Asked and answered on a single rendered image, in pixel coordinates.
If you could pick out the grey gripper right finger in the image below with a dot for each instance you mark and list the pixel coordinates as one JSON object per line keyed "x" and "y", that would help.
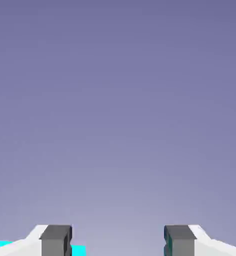
{"x": 182, "y": 243}

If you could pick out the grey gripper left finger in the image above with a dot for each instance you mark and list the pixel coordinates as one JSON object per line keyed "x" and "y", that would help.
{"x": 53, "y": 243}

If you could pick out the large cyan box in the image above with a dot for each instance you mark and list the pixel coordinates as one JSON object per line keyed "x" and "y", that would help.
{"x": 78, "y": 251}

